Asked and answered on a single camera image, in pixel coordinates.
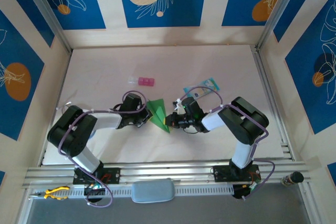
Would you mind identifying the green paper sheet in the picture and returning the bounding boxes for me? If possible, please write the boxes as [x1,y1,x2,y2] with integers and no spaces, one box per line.
[146,99,172,133]

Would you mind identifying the pink and clear pill organizer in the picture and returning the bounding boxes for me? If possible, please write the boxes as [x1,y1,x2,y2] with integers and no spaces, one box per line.
[128,76,156,88]

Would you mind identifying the light blue toothbrush packet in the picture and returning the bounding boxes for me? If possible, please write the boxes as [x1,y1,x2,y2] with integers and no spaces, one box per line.
[183,77,220,99]

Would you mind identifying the grey blue zip pouch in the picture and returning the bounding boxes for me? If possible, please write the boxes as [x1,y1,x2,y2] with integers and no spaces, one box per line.
[130,178,176,204]

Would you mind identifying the small green circuit board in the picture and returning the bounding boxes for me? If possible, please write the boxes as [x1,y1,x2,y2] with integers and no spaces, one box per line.
[83,184,105,196]
[246,182,263,192]

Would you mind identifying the dark capped small bottle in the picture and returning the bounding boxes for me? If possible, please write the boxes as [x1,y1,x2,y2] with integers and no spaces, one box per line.
[281,171,305,187]

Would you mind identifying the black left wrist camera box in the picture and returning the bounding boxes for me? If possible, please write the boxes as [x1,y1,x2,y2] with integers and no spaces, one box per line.
[122,93,142,111]

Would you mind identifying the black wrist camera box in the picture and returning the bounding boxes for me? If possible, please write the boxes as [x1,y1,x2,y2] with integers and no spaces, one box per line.
[181,97,202,116]
[122,93,142,111]

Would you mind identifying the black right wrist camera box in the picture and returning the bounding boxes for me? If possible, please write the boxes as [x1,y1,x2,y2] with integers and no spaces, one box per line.
[181,97,202,116]

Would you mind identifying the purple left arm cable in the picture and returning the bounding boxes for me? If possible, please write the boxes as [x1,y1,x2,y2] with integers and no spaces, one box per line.
[57,90,148,208]

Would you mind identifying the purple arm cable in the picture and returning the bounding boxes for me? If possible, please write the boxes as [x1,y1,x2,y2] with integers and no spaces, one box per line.
[57,90,148,208]
[182,86,276,201]

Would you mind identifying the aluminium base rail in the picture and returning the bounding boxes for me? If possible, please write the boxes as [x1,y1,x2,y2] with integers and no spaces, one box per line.
[22,159,312,189]

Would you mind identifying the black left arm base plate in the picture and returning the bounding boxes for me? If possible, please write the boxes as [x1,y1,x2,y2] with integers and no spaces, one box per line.
[72,166,121,185]

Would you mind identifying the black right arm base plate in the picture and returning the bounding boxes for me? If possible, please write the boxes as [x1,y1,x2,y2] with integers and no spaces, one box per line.
[213,165,260,183]

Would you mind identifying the white wall hook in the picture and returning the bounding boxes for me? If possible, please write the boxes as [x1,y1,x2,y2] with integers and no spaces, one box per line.
[57,101,73,111]

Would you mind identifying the white slotted cable duct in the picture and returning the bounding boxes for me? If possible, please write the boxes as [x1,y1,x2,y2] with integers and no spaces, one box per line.
[31,184,234,200]

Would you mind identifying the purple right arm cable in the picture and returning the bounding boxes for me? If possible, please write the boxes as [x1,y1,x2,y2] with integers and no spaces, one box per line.
[182,86,276,201]

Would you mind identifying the aluminium side rail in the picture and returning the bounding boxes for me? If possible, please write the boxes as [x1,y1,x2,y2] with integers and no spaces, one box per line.
[250,45,295,161]

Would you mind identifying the yellow handled pliers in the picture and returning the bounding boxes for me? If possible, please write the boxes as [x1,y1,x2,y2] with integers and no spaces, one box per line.
[29,186,71,200]

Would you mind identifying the aluminium frame post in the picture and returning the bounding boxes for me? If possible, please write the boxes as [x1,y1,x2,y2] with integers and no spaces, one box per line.
[19,0,73,54]
[256,0,307,51]

